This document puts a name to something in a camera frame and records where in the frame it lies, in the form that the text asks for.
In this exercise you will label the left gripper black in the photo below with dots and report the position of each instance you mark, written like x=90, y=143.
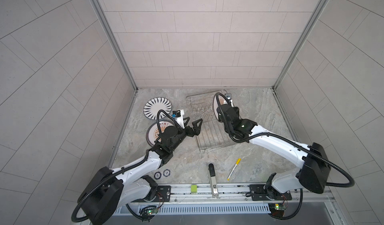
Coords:
x=193, y=133

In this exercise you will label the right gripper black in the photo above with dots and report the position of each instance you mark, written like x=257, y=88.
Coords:
x=219, y=116

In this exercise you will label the red text white plate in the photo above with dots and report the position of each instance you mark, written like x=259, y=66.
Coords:
x=218, y=100

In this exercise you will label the blue striped white plate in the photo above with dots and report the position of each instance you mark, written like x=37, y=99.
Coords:
x=152, y=107

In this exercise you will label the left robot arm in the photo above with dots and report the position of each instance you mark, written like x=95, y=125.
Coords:
x=128, y=174

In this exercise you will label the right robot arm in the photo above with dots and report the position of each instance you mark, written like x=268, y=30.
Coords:
x=313, y=170

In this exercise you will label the yellow white marker pen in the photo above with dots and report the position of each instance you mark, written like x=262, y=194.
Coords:
x=233, y=169

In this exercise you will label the green small block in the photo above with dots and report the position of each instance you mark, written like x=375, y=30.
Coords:
x=194, y=189

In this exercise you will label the black silver handheld tool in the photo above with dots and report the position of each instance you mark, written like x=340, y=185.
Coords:
x=213, y=181

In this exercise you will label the right green circuit board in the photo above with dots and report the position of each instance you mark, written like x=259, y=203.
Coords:
x=277, y=210

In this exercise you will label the green circuit board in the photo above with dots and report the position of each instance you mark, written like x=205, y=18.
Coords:
x=277, y=210
x=149, y=211

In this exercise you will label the perforated vent strip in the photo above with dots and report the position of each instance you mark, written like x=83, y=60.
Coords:
x=214, y=209

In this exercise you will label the left green circuit board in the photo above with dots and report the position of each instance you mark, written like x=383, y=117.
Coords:
x=149, y=211

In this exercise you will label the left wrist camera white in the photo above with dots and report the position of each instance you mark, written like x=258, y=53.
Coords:
x=178, y=116

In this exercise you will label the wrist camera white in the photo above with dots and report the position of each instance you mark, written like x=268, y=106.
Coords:
x=178, y=116
x=229, y=98

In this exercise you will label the metal wire dish rack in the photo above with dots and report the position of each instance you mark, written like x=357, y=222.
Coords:
x=213, y=135

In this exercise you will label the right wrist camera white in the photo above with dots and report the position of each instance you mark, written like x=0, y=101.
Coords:
x=229, y=98

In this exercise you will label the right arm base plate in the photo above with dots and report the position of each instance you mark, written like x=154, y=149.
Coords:
x=260, y=193

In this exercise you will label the aluminium front rail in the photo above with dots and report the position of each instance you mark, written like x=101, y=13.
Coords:
x=210, y=192

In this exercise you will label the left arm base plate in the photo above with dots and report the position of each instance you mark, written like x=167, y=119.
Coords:
x=159, y=194

